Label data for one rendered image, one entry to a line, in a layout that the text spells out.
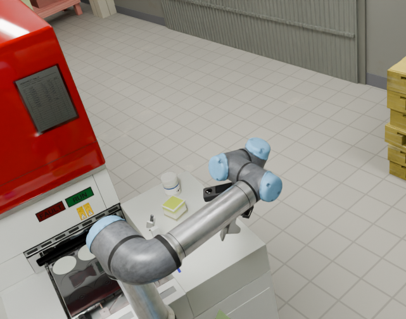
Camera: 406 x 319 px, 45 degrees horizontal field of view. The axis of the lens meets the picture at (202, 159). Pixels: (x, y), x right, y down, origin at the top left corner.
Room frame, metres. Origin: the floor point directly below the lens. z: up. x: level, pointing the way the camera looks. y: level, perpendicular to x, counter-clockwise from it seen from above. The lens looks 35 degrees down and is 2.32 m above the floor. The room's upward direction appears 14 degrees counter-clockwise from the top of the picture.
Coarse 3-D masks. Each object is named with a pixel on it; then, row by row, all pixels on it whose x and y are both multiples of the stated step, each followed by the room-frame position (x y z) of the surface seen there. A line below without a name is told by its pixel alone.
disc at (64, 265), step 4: (68, 256) 1.56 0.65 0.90; (72, 256) 1.55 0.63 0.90; (60, 260) 1.54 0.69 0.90; (64, 260) 1.54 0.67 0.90; (68, 260) 1.53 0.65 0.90; (72, 260) 1.53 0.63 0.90; (56, 264) 1.53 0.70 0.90; (60, 264) 1.52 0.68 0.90; (64, 264) 1.52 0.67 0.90; (68, 264) 1.51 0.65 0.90; (72, 264) 1.50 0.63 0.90; (56, 268) 1.50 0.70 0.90; (60, 268) 1.50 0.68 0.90; (64, 268) 1.49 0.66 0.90; (68, 268) 1.48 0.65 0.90; (72, 268) 1.48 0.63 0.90; (56, 272) 1.48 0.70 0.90; (60, 272) 1.47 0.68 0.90; (64, 272) 1.47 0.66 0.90
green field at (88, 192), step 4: (80, 192) 1.68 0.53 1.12; (84, 192) 1.69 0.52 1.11; (88, 192) 1.69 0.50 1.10; (72, 196) 1.67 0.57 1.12; (76, 196) 1.67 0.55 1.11; (80, 196) 1.68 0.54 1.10; (84, 196) 1.69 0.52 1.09; (88, 196) 1.69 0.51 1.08; (68, 200) 1.66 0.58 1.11; (72, 200) 1.67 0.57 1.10; (76, 200) 1.67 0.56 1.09; (80, 200) 1.68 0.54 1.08; (68, 204) 1.66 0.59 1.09; (72, 204) 1.66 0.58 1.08
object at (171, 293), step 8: (160, 288) 1.21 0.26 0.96; (168, 288) 1.20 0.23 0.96; (176, 288) 1.19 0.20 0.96; (168, 296) 1.16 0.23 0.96; (176, 296) 1.16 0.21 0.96; (184, 296) 1.16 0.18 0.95; (168, 304) 1.13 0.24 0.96; (176, 304) 1.14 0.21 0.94; (184, 304) 1.15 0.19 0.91; (120, 312) 1.15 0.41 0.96; (128, 312) 1.14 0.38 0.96; (176, 312) 1.14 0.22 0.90; (184, 312) 1.15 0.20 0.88; (192, 312) 1.16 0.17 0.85
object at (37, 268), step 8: (80, 232) 1.65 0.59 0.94; (64, 240) 1.62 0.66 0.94; (72, 240) 1.63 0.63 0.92; (48, 248) 1.59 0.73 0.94; (56, 248) 1.60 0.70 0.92; (72, 248) 1.63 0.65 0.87; (32, 256) 1.56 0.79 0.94; (40, 256) 1.57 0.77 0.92; (56, 256) 1.61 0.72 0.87; (32, 264) 1.56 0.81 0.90; (40, 264) 1.58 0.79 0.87
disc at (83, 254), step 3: (84, 246) 1.59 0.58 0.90; (81, 249) 1.58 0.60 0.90; (84, 249) 1.57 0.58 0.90; (87, 249) 1.57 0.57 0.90; (81, 252) 1.56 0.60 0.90; (84, 252) 1.56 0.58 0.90; (87, 252) 1.55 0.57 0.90; (90, 252) 1.55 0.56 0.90; (78, 255) 1.55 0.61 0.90; (81, 255) 1.54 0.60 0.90; (84, 255) 1.54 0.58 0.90; (87, 255) 1.54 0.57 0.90; (90, 255) 1.53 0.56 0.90; (93, 255) 1.53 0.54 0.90; (81, 258) 1.53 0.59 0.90; (84, 258) 1.52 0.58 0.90; (87, 258) 1.52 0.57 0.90; (90, 258) 1.51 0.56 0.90
